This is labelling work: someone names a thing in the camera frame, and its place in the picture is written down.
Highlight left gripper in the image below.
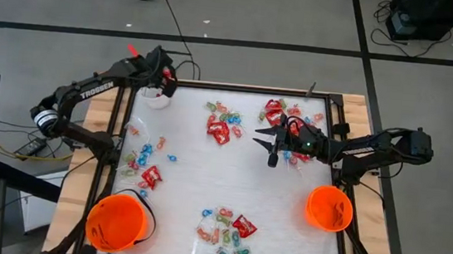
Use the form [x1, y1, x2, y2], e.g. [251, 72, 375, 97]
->
[138, 44, 183, 99]

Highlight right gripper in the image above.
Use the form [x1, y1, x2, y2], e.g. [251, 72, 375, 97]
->
[251, 119, 333, 160]

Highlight small orange halloween bucket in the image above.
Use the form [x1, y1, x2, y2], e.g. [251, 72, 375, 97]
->
[303, 183, 357, 235]

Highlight large orange halloween bucket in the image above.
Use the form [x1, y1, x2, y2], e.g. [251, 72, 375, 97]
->
[83, 184, 161, 254]

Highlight white plastic bucket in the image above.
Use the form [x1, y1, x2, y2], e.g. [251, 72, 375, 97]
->
[139, 85, 173, 111]

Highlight small grey rod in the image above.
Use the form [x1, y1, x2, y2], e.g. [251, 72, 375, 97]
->
[304, 81, 318, 99]

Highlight white work surface sheet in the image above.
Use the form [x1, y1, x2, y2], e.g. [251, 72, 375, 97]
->
[108, 79, 358, 254]

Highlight black power adapter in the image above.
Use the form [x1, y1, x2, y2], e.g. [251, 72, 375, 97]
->
[14, 134, 48, 159]

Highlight white cabinet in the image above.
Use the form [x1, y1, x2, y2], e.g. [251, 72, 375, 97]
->
[15, 165, 70, 238]

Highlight large black equipment case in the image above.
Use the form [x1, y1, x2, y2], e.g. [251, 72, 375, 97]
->
[383, 0, 453, 46]

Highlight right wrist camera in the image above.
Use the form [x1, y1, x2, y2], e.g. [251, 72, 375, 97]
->
[266, 147, 281, 169]

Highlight long black cable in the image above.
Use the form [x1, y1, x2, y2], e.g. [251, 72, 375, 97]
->
[149, 0, 210, 82]

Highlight yellow cable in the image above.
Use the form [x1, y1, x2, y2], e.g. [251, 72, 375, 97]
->
[0, 138, 76, 166]

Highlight black power cable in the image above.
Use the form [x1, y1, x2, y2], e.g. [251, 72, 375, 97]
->
[0, 120, 73, 161]

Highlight tangled black cables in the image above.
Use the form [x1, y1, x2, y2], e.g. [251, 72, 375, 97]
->
[368, 0, 453, 61]

